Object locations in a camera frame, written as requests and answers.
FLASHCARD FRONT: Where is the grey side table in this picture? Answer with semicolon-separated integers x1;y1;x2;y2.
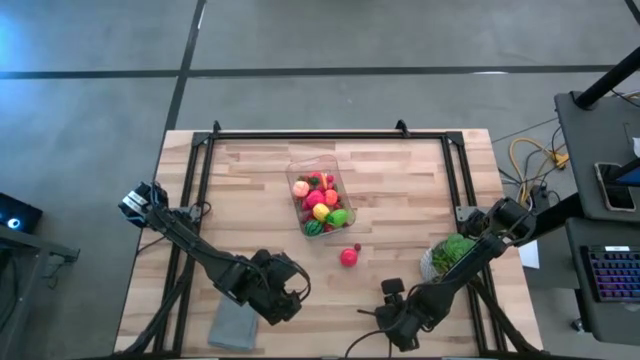
0;224;81;360

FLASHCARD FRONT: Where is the yellow cable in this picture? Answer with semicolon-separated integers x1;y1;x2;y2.
508;137;570;206

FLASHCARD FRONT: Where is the black left camera cable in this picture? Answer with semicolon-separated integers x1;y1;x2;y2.
279;254;312;303

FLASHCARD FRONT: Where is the clear plastic tupperware container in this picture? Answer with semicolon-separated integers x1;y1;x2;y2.
285;154;357;240

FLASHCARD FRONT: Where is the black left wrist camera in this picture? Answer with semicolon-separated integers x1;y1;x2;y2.
269;252;301;282

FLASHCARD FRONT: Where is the black pole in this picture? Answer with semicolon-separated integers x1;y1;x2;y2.
573;47;640;110

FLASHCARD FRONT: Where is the grey folded cloth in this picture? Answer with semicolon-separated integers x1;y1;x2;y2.
207;292;261;352

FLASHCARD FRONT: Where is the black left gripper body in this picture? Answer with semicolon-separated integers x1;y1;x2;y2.
249;279;304;326

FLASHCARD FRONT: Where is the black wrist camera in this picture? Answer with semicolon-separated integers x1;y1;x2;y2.
269;252;301;282
381;278;405;302

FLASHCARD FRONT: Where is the white paper sheet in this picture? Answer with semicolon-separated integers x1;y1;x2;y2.
517;239;541;270

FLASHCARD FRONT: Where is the black right camera cable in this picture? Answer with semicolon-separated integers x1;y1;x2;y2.
344;319;401;359

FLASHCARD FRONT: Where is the grey desk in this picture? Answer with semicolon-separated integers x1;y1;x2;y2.
564;217;640;346
553;91;640;224

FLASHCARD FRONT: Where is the black camera cable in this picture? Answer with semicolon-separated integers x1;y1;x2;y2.
344;319;401;359
279;254;312;303

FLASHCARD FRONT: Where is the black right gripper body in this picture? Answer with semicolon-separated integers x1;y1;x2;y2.
374;299;426;352

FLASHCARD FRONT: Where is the black smartphone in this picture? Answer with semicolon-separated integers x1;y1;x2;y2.
594;162;636;212

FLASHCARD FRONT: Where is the potted succulent in white pot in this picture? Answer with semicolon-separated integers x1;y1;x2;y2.
419;232;479;284

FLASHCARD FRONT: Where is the backlit keyboard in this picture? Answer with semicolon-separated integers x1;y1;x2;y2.
580;245;640;303

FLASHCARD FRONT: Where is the black device with blue light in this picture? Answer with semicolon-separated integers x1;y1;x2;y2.
0;192;44;234

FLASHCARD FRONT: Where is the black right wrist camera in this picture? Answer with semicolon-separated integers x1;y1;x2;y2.
381;278;405;302

